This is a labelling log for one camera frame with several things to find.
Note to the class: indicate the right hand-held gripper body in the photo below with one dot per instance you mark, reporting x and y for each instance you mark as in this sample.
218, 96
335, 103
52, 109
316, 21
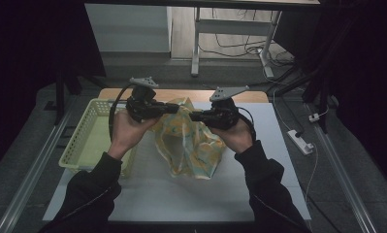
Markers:
225, 115

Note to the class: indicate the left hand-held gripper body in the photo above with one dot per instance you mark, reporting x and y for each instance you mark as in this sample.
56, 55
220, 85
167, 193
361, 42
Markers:
144, 105

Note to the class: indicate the fruit print fabric tote bag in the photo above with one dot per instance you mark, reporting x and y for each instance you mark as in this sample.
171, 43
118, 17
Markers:
187, 145

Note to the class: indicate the pale green plastic basket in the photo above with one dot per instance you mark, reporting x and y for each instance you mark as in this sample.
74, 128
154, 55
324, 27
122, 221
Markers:
87, 142

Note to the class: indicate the person's right hand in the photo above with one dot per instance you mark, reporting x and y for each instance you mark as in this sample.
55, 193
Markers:
238, 137

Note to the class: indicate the person's left hand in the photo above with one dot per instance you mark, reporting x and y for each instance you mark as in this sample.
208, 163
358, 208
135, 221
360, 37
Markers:
126, 136

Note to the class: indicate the wooden table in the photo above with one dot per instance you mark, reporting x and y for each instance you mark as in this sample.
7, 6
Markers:
187, 94

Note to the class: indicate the black stand legs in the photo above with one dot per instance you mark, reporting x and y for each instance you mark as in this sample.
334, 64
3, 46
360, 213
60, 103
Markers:
291, 81

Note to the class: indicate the light grey panel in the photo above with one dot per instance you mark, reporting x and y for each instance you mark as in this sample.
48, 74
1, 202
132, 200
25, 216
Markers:
126, 29

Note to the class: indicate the white power strip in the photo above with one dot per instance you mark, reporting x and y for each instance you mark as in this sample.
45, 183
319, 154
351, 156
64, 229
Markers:
299, 141

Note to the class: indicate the white table cover board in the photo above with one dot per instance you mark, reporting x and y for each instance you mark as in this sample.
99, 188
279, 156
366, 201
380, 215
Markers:
187, 200

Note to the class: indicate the black metal stand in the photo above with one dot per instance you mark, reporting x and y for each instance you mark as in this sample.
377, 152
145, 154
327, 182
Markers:
60, 97

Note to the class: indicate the small white adapter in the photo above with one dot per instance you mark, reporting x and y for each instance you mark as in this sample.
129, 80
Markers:
314, 117

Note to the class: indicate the metal stand frame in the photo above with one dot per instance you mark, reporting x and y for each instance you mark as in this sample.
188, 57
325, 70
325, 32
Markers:
246, 50

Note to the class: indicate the white desk frame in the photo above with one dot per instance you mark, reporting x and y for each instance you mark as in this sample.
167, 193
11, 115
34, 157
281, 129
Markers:
230, 27

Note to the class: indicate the metal floor rail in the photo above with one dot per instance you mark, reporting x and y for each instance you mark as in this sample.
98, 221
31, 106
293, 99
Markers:
339, 174
32, 174

